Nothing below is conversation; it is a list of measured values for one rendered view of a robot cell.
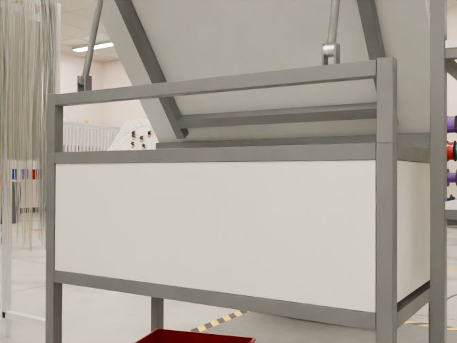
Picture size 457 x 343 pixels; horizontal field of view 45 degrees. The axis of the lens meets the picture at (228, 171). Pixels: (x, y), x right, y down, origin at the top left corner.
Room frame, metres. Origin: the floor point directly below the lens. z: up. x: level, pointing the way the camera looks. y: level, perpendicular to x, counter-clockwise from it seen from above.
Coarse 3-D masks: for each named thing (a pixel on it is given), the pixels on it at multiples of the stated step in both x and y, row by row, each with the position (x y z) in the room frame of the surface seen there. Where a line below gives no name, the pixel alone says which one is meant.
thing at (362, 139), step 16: (160, 144) 2.39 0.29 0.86; (176, 144) 2.35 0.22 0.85; (192, 144) 2.30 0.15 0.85; (208, 144) 2.26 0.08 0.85; (224, 144) 2.22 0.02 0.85; (240, 144) 2.18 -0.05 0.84; (256, 144) 2.14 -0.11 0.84; (272, 144) 2.11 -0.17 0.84; (288, 144) 2.07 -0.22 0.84; (304, 144) 2.04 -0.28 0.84; (416, 144) 1.83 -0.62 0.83
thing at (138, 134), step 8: (128, 120) 9.19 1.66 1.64; (136, 120) 9.08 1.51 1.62; (144, 120) 8.97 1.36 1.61; (128, 128) 9.04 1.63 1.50; (136, 128) 8.93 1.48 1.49; (144, 128) 8.82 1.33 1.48; (120, 136) 8.97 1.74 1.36; (128, 136) 8.87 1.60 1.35; (136, 136) 8.77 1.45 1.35; (144, 136) 8.66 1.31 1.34; (152, 136) 8.40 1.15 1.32; (112, 144) 8.91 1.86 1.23; (120, 144) 8.81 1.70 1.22; (128, 144) 8.71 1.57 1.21; (136, 144) 8.61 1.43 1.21; (144, 144) 8.35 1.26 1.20; (152, 144) 8.41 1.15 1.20
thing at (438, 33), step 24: (432, 0) 1.40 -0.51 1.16; (432, 24) 1.40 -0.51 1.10; (432, 48) 1.40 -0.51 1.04; (456, 48) 1.37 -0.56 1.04; (432, 72) 1.40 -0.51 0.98; (456, 72) 1.57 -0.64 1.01; (432, 96) 1.40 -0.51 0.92; (432, 120) 1.40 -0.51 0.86; (432, 144) 1.40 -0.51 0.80; (432, 168) 1.40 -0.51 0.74; (432, 192) 1.40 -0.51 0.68; (432, 216) 1.40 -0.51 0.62; (456, 216) 1.37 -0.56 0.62; (432, 240) 1.40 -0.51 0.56; (432, 264) 1.40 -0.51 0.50; (432, 288) 1.40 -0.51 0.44; (432, 312) 1.40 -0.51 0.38; (432, 336) 1.40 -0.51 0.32
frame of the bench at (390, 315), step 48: (336, 144) 1.36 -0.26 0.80; (384, 144) 1.30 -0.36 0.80; (48, 192) 1.90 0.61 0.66; (384, 192) 1.30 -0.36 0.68; (48, 240) 1.90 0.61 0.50; (384, 240) 1.30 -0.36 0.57; (48, 288) 1.90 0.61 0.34; (96, 288) 1.78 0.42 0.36; (144, 288) 1.68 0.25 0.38; (384, 288) 1.30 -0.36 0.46; (48, 336) 1.90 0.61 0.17; (384, 336) 1.30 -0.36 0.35
